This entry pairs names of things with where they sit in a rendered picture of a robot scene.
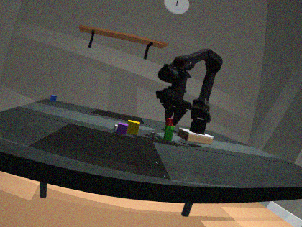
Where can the blue cube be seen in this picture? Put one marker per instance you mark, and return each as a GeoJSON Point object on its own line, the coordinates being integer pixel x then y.
{"type": "Point", "coordinates": [53, 98]}

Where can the purple block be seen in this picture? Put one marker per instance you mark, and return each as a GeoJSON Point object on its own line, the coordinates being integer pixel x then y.
{"type": "Point", "coordinates": [122, 128]}

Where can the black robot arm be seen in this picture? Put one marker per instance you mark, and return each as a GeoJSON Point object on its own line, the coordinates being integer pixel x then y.
{"type": "Point", "coordinates": [176, 73]}

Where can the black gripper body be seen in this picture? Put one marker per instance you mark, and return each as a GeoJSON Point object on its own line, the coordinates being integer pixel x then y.
{"type": "Point", "coordinates": [178, 100]}

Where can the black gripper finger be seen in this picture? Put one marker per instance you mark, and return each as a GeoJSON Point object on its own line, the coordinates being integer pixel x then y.
{"type": "Point", "coordinates": [178, 113]}
{"type": "Point", "coordinates": [168, 111]}

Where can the red block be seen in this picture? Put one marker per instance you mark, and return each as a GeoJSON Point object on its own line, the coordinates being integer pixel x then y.
{"type": "Point", "coordinates": [169, 122]}

